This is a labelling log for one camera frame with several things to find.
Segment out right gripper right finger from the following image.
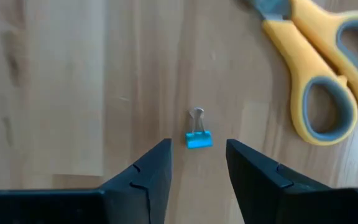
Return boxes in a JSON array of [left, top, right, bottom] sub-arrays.
[[226, 138, 334, 224]]

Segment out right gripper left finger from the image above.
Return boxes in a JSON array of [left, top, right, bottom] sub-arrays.
[[103, 138, 174, 224]]

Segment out yellow handled scissors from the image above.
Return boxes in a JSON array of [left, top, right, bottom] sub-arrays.
[[244, 0, 358, 146]]

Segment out small blue binder clip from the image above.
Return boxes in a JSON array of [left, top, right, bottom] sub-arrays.
[[185, 107, 214, 150]]

